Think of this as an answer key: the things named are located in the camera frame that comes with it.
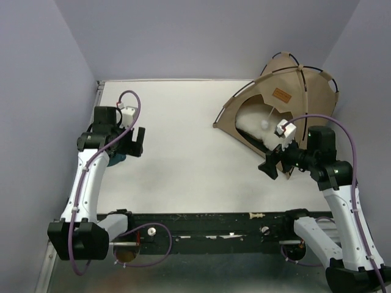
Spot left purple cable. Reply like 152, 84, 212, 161
69, 90, 174, 276

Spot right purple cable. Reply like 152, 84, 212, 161
280, 114, 387, 293

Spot pink patterned pillow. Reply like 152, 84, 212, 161
235, 103, 292, 151

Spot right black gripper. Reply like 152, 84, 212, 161
258, 132, 317, 179

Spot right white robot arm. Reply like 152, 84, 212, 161
258, 120, 390, 292

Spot teal bowl stand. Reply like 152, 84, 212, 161
108, 154, 126, 167

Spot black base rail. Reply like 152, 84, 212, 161
116, 209, 325, 255

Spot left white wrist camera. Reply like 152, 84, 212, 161
118, 103, 138, 129

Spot beige fabric pet tent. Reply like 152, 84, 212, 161
213, 51, 340, 181

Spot purple cable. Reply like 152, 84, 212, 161
280, 114, 387, 293
69, 90, 174, 276

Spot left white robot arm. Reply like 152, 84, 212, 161
47, 106, 145, 261

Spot white chess piece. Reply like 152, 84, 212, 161
249, 212, 265, 220

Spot white pompom toy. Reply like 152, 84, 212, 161
261, 120, 269, 130

